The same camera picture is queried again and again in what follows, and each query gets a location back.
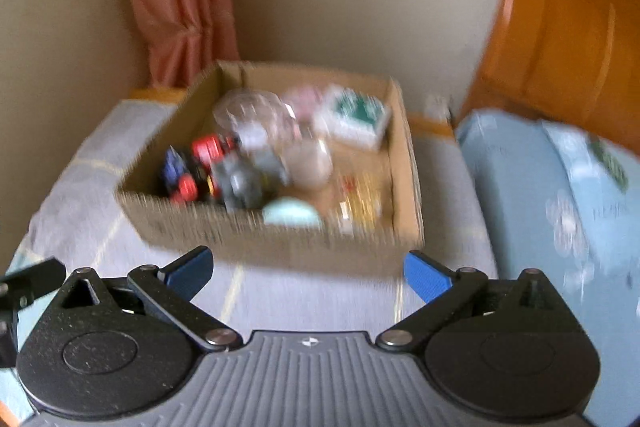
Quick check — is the light blue floral pillow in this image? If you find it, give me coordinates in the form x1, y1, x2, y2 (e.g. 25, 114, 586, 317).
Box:
542, 119, 640, 258

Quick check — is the blue black toy car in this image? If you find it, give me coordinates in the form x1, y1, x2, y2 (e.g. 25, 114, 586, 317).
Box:
159, 146, 213, 204

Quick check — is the light blue earbud case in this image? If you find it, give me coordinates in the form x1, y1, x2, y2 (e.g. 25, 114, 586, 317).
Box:
261, 196, 322, 229

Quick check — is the white rectangular plastic bottle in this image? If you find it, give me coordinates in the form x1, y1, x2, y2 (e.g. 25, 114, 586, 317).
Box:
314, 86, 392, 150

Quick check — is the clear plastic cup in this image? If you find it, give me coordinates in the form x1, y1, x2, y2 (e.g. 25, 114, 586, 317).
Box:
281, 138, 334, 191

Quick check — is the brown cardboard box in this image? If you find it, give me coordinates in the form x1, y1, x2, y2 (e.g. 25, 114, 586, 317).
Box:
116, 61, 426, 278

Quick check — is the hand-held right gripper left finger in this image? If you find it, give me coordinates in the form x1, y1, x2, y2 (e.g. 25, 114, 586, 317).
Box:
47, 246, 243, 353

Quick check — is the small clear pink bottle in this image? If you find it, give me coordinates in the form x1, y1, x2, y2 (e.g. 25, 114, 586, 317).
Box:
284, 86, 326, 120

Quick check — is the grey cat figurine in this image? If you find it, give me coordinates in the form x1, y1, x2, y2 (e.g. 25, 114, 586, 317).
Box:
210, 151, 292, 214

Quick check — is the red black toy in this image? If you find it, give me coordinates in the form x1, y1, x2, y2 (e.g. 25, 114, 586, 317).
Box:
191, 133, 237, 168

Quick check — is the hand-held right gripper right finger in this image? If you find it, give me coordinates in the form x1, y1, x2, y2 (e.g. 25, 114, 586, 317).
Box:
375, 250, 571, 353

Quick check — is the wooden headboard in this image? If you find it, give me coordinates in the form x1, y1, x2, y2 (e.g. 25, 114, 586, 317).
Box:
460, 0, 640, 152

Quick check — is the clear capsule bottle silver cap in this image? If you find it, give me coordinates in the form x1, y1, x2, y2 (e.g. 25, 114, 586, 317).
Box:
334, 174, 387, 234

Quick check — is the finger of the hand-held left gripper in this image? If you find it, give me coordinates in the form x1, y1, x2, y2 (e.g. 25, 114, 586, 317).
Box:
0, 258, 67, 309
0, 307, 19, 368

